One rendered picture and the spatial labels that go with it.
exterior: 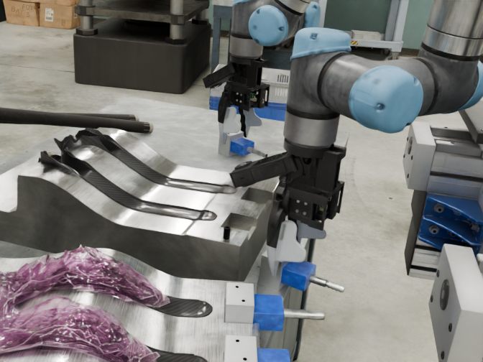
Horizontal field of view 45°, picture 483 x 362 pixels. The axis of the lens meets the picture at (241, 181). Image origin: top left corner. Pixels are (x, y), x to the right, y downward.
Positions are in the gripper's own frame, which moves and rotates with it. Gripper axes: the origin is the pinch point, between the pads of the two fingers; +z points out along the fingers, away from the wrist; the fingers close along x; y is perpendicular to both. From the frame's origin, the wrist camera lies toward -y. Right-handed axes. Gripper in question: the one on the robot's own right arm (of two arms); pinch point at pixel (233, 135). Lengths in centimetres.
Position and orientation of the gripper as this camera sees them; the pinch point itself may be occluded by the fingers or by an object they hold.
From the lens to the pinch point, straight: 141.8
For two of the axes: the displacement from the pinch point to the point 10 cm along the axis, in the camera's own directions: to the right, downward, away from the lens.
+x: 6.6, -2.6, 7.0
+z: -0.7, 9.1, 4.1
